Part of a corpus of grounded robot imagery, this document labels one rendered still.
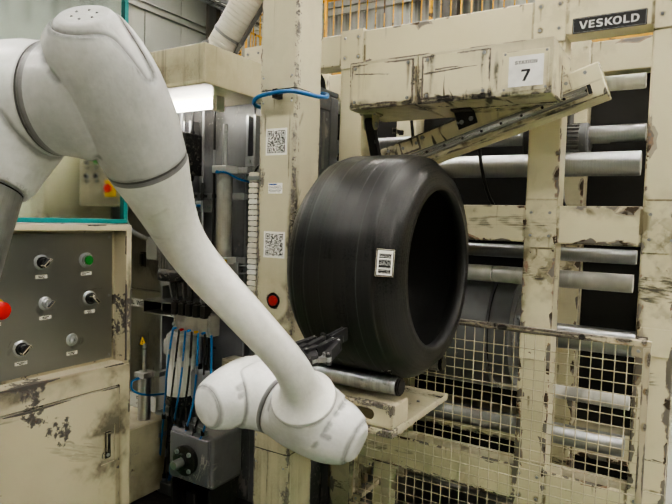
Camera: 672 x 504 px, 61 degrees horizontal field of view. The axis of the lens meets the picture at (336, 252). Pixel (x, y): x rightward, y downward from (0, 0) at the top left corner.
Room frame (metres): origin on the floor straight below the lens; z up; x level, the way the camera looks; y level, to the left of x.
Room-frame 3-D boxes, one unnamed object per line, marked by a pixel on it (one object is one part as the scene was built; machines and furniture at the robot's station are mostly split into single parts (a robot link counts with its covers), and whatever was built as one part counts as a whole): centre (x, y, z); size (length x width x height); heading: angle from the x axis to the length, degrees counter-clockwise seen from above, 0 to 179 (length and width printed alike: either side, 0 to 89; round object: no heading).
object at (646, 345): (1.72, -0.45, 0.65); 0.90 x 0.02 x 0.70; 59
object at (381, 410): (1.44, -0.01, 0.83); 0.36 x 0.09 x 0.06; 59
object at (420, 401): (1.56, -0.09, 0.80); 0.37 x 0.36 x 0.02; 149
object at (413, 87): (1.75, -0.35, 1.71); 0.61 x 0.25 x 0.15; 59
